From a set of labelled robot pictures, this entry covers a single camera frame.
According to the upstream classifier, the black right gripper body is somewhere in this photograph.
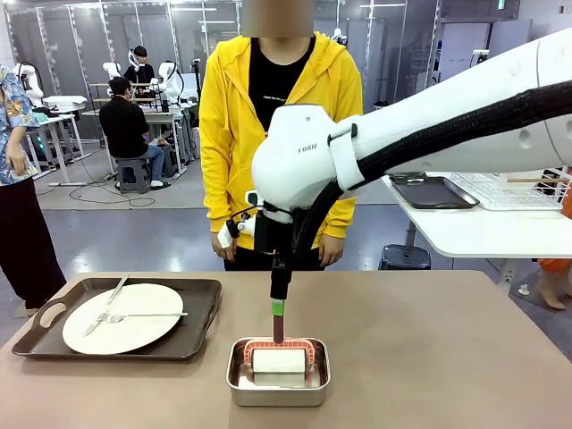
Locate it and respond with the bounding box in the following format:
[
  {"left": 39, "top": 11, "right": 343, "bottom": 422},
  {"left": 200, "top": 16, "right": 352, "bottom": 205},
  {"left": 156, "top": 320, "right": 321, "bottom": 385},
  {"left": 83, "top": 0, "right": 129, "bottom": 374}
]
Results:
[{"left": 254, "top": 213, "right": 296, "bottom": 265}]

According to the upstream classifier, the person's right forearm yellow sleeve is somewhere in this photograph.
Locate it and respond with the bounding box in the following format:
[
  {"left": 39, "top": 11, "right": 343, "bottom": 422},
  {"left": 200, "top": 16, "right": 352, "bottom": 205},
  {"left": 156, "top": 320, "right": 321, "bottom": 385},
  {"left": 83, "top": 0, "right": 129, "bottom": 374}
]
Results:
[{"left": 203, "top": 147, "right": 238, "bottom": 247}]

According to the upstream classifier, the person's left forearm yellow sleeve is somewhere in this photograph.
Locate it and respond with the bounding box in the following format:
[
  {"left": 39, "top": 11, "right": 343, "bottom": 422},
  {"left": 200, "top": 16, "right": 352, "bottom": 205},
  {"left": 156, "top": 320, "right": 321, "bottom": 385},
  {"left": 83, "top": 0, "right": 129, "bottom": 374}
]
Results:
[{"left": 319, "top": 196, "right": 358, "bottom": 239}]

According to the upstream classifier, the person's right hand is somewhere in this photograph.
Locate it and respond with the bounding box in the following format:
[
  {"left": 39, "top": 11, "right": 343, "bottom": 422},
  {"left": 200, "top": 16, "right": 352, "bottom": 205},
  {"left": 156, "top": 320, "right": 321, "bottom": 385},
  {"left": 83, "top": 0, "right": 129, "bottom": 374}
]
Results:
[{"left": 213, "top": 240, "right": 237, "bottom": 262}]

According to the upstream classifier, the person's left hand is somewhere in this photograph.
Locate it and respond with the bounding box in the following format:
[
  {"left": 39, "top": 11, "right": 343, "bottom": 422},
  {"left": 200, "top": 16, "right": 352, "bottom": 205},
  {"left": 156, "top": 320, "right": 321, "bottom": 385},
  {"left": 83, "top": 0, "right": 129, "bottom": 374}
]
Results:
[{"left": 319, "top": 234, "right": 345, "bottom": 268}]

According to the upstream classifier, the hand of floral shirt person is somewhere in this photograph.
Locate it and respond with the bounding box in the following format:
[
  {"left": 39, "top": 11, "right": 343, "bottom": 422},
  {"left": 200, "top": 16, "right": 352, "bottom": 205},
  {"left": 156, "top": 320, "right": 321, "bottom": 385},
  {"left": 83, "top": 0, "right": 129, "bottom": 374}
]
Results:
[{"left": 6, "top": 142, "right": 29, "bottom": 174}]

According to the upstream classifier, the large brown serving tray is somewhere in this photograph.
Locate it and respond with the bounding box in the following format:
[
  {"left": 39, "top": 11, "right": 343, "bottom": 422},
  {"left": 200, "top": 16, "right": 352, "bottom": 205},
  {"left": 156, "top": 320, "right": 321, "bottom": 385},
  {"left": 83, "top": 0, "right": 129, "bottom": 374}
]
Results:
[{"left": 12, "top": 276, "right": 223, "bottom": 362}]

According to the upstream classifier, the rectangular stainless steel tin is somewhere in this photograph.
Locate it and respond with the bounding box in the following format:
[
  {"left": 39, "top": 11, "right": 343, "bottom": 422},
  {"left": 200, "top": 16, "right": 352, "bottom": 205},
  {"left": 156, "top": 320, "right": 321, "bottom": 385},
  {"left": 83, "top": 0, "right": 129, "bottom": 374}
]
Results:
[{"left": 225, "top": 337, "right": 332, "bottom": 408}]

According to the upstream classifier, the person in yellow hoodie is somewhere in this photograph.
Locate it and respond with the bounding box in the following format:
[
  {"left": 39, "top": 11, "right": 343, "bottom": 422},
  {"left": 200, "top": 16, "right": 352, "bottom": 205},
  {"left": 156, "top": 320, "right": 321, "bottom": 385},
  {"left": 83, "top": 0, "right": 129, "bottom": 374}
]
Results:
[{"left": 198, "top": 0, "right": 364, "bottom": 272}]

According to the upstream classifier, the silver fork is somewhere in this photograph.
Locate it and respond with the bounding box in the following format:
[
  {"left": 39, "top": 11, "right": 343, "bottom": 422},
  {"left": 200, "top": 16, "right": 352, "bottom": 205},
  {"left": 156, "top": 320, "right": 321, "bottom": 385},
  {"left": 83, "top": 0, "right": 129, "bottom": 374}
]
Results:
[{"left": 97, "top": 311, "right": 189, "bottom": 324}]

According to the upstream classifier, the black round stool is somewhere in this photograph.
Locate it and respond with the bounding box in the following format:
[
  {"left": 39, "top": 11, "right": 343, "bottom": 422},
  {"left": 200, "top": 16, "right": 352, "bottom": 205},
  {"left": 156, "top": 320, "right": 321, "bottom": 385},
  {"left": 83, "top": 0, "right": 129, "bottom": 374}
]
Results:
[{"left": 378, "top": 244, "right": 433, "bottom": 272}]

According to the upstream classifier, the grey step stool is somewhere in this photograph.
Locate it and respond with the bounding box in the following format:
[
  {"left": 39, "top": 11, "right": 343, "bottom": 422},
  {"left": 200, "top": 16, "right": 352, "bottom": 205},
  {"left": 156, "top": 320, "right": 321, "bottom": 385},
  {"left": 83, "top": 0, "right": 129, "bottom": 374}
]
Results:
[{"left": 114, "top": 156, "right": 151, "bottom": 194}]

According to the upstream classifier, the large white dinner plate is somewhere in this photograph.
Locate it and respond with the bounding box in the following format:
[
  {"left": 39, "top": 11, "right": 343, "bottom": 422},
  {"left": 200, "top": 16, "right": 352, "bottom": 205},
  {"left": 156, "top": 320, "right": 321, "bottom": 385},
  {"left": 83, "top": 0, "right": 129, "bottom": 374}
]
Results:
[{"left": 62, "top": 283, "right": 185, "bottom": 356}]

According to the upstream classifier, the white standing desk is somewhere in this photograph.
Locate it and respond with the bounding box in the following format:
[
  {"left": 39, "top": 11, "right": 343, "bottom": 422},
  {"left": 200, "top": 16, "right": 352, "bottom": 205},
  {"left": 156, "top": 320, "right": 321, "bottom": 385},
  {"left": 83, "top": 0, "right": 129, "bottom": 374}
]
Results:
[
  {"left": 151, "top": 111, "right": 189, "bottom": 180},
  {"left": 26, "top": 114, "right": 93, "bottom": 188}
]

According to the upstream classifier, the silver table knife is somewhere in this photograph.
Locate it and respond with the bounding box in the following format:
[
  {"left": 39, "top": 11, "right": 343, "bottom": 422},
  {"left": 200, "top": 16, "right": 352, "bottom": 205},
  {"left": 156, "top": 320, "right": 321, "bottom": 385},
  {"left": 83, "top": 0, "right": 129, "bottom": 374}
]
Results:
[{"left": 84, "top": 273, "right": 131, "bottom": 338}]

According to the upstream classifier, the black tripod stand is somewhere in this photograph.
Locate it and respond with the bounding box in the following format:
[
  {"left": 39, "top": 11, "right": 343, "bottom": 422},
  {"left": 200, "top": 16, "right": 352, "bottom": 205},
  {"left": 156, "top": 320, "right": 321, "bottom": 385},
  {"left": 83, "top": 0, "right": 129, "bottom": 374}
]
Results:
[{"left": 190, "top": 57, "right": 204, "bottom": 135}]

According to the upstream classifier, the small dark serving tray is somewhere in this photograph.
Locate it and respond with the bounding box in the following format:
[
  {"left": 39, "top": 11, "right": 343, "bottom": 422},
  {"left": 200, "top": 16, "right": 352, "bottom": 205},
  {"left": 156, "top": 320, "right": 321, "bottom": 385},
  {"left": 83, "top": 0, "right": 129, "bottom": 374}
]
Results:
[{"left": 389, "top": 174, "right": 481, "bottom": 210}]

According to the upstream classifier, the person in black polo shirt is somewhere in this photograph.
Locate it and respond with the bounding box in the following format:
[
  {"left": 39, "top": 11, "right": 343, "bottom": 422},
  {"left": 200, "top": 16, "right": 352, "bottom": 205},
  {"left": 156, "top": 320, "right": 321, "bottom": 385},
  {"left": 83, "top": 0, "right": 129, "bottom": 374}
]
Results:
[{"left": 98, "top": 76, "right": 173, "bottom": 189}]

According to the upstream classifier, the black haired person black top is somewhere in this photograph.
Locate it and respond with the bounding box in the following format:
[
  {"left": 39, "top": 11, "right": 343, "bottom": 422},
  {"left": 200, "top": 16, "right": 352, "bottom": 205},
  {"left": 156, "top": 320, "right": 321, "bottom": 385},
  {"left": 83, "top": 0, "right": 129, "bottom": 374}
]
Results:
[{"left": 122, "top": 45, "right": 156, "bottom": 97}]

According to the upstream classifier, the white side table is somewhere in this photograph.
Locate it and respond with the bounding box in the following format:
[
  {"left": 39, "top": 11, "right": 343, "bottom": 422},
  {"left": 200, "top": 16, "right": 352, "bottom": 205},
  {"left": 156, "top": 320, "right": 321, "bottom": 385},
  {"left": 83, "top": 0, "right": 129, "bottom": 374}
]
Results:
[{"left": 382, "top": 172, "right": 572, "bottom": 294}]

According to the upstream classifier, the flat white box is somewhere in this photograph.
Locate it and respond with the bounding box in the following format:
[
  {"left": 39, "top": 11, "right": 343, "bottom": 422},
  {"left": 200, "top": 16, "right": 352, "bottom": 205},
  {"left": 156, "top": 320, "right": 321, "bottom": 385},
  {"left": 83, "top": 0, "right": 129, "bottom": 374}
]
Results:
[{"left": 42, "top": 95, "right": 88, "bottom": 113}]

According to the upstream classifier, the person in floral shirt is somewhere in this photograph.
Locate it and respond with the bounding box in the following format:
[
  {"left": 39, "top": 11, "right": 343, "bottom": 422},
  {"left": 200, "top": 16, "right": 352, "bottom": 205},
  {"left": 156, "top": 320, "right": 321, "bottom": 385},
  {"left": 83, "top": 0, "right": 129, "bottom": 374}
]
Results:
[{"left": 0, "top": 64, "right": 68, "bottom": 316}]

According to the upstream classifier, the person in orange trousers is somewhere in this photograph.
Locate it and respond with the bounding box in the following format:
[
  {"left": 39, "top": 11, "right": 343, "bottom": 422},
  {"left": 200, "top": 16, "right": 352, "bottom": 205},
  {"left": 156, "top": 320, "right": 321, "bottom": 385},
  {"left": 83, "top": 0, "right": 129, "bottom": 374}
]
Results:
[{"left": 537, "top": 257, "right": 572, "bottom": 310}]

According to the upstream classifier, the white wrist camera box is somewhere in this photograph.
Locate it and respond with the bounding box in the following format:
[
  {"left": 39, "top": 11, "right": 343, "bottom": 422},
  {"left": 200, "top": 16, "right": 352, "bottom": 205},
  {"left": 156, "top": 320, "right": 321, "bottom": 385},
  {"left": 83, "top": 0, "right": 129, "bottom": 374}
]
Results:
[{"left": 217, "top": 213, "right": 256, "bottom": 249}]

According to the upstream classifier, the white cable clamp bracket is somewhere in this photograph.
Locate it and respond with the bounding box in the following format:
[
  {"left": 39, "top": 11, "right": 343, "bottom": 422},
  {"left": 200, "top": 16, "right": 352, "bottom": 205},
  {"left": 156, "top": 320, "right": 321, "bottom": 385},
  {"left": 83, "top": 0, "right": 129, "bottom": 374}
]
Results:
[{"left": 328, "top": 122, "right": 366, "bottom": 192}]

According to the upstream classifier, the black corrugated cable sleeve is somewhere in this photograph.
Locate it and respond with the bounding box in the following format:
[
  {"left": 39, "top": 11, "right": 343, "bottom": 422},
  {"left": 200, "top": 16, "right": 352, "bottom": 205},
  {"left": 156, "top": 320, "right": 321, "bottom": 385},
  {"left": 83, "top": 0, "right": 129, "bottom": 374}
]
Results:
[{"left": 285, "top": 79, "right": 572, "bottom": 273}]

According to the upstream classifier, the white wire dish rack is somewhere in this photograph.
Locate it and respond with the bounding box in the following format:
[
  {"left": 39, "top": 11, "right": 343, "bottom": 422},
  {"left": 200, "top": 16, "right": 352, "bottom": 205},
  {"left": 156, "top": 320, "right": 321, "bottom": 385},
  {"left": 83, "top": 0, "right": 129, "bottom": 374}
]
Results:
[{"left": 450, "top": 171, "right": 572, "bottom": 212}]

